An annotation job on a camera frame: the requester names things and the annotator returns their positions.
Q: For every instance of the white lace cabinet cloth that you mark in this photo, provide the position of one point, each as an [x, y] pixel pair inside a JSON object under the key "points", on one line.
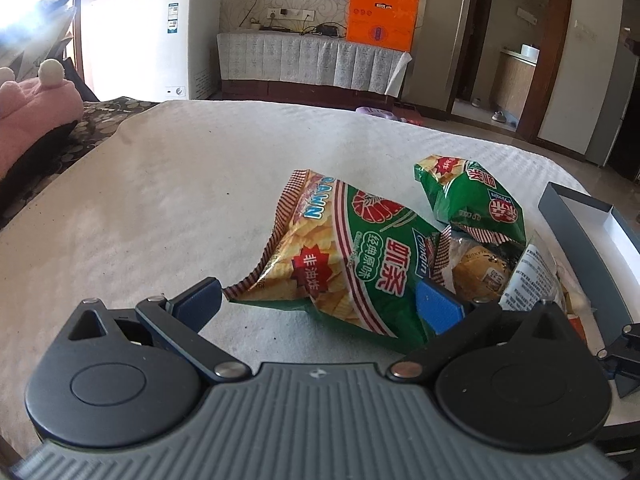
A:
{"points": [[311, 59]]}

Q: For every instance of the dark grey tray box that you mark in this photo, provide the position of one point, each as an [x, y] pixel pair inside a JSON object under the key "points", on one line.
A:
{"points": [[603, 252]]}

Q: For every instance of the small green shrimp chips bag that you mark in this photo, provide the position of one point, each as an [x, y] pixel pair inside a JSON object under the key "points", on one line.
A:
{"points": [[463, 194]]}

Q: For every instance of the purple detergent bottle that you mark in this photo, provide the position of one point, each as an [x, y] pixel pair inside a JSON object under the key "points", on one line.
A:
{"points": [[376, 112]]}

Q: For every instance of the clear white printed snack packet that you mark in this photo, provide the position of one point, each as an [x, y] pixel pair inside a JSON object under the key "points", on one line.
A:
{"points": [[534, 279]]}

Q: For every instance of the dark red TV cabinet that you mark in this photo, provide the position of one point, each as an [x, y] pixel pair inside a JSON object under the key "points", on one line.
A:
{"points": [[303, 94]]}

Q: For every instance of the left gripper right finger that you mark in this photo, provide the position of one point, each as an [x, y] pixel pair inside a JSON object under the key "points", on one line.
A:
{"points": [[459, 327]]}

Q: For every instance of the brown bread snack packet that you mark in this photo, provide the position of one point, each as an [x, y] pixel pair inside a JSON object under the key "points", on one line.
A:
{"points": [[474, 271]]}

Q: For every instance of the orange gift box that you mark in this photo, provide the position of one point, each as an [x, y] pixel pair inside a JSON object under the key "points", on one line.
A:
{"points": [[382, 23]]}

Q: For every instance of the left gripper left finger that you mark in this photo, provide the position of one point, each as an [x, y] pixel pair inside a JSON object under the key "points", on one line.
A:
{"points": [[176, 324]]}

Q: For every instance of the white chest freezer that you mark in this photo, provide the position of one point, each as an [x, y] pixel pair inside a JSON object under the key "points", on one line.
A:
{"points": [[150, 50]]}

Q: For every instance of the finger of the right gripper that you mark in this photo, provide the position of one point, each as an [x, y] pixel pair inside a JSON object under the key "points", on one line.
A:
{"points": [[622, 357]]}

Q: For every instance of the large shrimp chips bag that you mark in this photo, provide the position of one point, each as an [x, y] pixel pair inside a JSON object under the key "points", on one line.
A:
{"points": [[352, 258]]}

